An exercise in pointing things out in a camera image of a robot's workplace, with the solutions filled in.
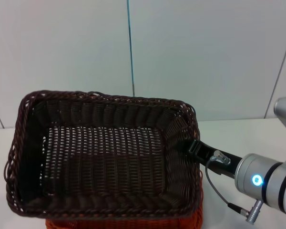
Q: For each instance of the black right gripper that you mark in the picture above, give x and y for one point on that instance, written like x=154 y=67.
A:
x=226 y=168

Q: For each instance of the dark brown woven basket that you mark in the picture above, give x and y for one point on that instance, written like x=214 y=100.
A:
x=102 y=155

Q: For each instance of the orange woven plastic basket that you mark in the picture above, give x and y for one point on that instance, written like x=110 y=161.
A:
x=133 y=224

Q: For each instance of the small metal strip clip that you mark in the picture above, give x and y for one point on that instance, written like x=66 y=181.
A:
x=133 y=87

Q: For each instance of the blue wall joint strip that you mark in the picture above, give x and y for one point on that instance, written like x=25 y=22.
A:
x=131 y=47

